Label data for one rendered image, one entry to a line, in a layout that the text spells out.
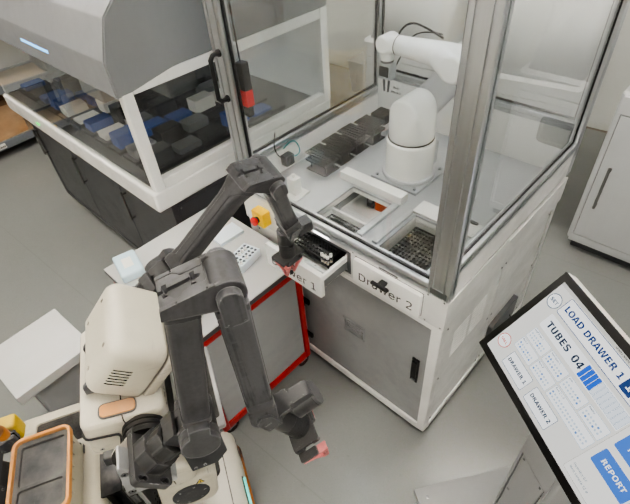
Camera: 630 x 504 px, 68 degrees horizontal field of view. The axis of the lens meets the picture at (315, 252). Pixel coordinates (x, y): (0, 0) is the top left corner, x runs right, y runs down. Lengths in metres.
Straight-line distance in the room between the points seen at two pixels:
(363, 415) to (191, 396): 1.57
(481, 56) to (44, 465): 1.46
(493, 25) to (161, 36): 1.35
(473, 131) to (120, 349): 0.90
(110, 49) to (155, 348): 1.27
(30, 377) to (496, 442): 1.90
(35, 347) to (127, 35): 1.19
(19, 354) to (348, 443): 1.39
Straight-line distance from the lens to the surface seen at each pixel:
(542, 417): 1.33
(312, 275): 1.66
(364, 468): 2.27
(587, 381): 1.29
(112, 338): 1.00
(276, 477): 2.28
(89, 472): 1.57
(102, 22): 1.97
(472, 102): 1.16
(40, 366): 1.94
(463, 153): 1.22
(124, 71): 2.02
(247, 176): 1.09
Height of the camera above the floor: 2.10
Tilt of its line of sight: 43 degrees down
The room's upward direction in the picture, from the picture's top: 5 degrees counter-clockwise
